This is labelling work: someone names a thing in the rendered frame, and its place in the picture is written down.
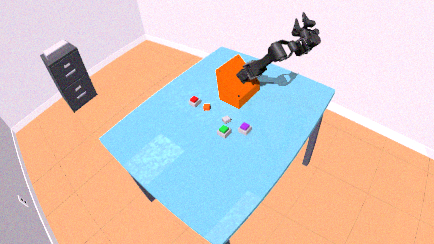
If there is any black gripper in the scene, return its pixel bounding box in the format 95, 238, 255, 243
291, 12, 316, 39

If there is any green button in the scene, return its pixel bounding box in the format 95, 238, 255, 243
217, 125, 231, 139

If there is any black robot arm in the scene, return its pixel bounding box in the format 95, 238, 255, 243
236, 28, 321, 84

